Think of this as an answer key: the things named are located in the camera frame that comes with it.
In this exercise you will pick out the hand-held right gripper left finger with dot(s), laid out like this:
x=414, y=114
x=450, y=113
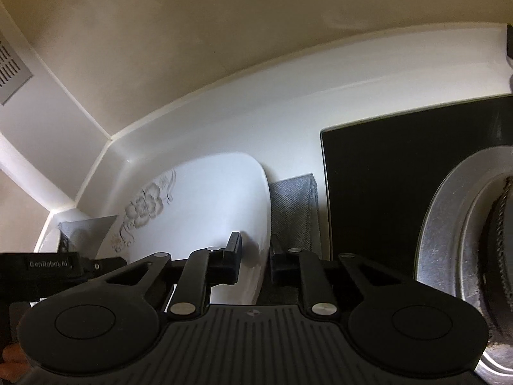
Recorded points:
x=233, y=254

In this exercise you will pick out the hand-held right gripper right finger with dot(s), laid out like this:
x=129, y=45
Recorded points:
x=277, y=266

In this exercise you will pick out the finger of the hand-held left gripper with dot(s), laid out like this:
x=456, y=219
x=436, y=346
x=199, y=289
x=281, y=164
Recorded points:
x=105, y=265

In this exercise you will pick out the white floral relief plate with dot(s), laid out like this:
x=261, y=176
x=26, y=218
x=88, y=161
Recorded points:
x=208, y=192

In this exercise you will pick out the person's left hand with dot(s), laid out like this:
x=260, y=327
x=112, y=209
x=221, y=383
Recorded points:
x=11, y=363

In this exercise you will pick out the grey woven mat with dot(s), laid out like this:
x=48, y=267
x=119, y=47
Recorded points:
x=290, y=208

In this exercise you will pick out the black glass cooktop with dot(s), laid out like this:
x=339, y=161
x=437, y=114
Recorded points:
x=380, y=176

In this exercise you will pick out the grey vent grille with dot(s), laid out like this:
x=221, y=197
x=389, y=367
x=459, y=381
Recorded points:
x=11, y=68

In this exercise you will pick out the dark stove burner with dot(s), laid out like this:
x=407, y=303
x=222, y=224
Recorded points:
x=501, y=248

